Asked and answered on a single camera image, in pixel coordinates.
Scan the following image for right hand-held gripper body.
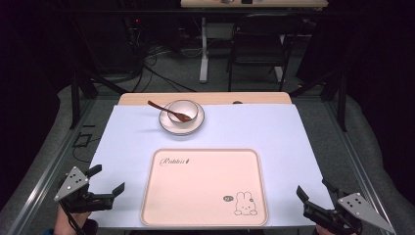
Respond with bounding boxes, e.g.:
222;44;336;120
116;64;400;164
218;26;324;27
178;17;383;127
302;192;396;235

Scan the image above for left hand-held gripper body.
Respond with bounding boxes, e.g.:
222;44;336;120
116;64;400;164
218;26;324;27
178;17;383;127
53;165;115;214

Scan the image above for pink rabbit print tray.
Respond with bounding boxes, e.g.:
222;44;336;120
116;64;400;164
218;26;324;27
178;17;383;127
140;148;269;227

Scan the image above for brown wooden spoon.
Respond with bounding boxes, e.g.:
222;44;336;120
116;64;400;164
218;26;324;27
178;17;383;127
147;100;193;123

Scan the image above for white saucer plate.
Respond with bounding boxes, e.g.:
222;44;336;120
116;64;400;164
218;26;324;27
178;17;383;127
158;101;206;136

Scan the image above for white bowl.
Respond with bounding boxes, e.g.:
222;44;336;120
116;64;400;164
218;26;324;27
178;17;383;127
166;99;200;125

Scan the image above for person's left hand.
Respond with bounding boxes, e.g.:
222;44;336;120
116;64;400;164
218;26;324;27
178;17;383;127
53;205;92;235

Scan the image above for person's right hand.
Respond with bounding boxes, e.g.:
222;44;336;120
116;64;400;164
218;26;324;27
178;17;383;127
313;224;358;235

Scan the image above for white table mat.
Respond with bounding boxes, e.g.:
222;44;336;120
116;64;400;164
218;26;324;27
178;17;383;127
87;103;336;229

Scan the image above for black metal stand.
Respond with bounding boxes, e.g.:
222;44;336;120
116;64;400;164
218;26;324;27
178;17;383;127
288;70;348;133
55;0;128;130

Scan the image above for black chair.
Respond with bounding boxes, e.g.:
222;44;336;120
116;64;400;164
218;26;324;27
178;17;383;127
226;13;302;92

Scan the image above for white desk leg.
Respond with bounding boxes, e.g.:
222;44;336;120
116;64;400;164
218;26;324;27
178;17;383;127
199;17;209;84

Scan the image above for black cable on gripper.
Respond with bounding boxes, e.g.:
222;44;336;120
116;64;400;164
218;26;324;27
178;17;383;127
59;201;85;235

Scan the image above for black floor cables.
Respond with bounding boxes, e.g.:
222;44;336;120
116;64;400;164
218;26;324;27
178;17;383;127
123;19;204;94

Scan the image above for wooden desk with white frame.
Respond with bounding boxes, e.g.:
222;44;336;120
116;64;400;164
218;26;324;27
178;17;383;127
180;0;329;84

